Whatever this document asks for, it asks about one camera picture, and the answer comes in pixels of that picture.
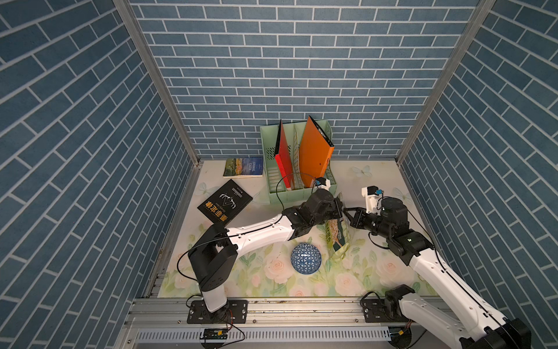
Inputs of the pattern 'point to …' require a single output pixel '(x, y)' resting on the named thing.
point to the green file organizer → (279, 191)
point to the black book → (223, 206)
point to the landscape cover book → (243, 167)
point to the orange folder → (315, 153)
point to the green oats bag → (338, 235)
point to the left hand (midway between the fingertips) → (351, 206)
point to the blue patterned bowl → (306, 259)
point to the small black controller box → (213, 334)
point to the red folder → (282, 158)
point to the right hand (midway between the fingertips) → (345, 210)
